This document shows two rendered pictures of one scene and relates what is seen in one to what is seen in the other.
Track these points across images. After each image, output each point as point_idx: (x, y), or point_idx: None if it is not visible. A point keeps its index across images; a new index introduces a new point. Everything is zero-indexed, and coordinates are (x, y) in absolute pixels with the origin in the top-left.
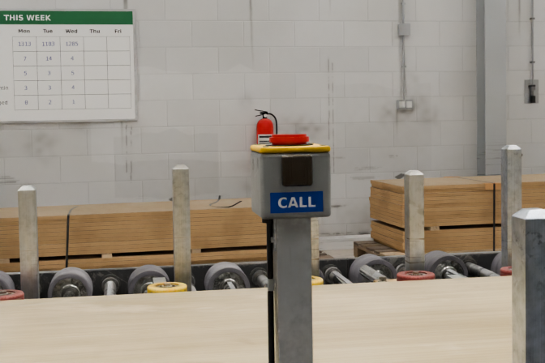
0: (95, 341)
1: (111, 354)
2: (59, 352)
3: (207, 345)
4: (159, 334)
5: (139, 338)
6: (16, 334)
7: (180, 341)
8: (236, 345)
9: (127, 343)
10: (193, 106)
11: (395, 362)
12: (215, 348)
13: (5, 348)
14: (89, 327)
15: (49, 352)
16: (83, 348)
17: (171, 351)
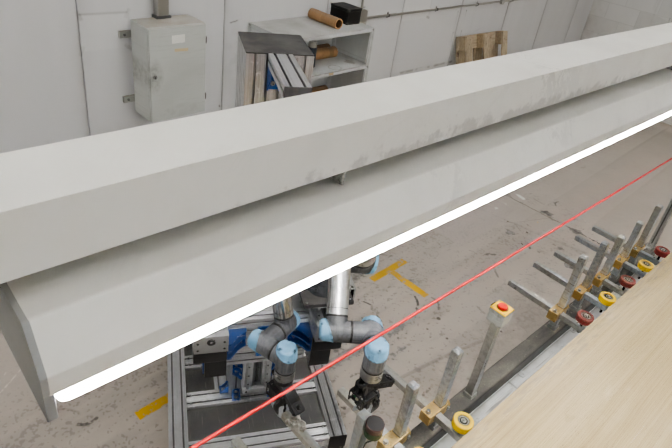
0: (626, 428)
1: (602, 416)
2: (618, 412)
3: (591, 439)
4: (621, 446)
5: (620, 438)
6: (658, 425)
7: (604, 440)
8: (583, 443)
9: (615, 431)
10: None
11: (520, 444)
12: (584, 436)
13: (636, 408)
14: (652, 445)
15: (621, 411)
16: (618, 419)
17: (592, 427)
